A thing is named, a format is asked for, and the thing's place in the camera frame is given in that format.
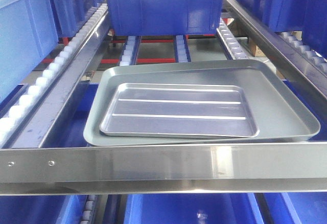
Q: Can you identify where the small silver ribbed tray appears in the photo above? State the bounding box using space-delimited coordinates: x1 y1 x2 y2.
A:
100 83 260 139

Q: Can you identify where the large blue crate on shelf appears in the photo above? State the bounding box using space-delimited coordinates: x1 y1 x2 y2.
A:
107 0 222 36

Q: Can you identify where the blue bin lower shelf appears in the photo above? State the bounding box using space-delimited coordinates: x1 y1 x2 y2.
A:
264 192 326 223
124 193 264 223

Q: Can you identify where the large grey tray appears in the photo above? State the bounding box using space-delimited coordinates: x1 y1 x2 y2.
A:
83 59 320 146

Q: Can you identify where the steel front shelf beam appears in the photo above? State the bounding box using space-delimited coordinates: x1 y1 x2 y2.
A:
1 142 326 195

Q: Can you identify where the blue crate right shelf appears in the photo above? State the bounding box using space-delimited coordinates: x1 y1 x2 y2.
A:
237 0 326 54

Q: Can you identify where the blue crate shelf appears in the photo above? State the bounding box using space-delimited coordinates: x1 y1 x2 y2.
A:
237 0 326 54
1 0 58 100

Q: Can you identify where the blue crate left shelf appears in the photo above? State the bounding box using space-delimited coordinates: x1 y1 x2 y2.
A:
1 0 58 100

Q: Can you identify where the white roller track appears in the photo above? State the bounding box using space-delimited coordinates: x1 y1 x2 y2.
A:
174 35 191 63
216 18 248 60
119 36 142 66
1 4 108 147

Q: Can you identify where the red pallet frame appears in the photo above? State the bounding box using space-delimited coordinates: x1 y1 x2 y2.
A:
33 28 179 65

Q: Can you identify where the steel side rail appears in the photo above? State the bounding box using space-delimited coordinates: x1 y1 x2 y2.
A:
3 8 110 148
224 0 326 98

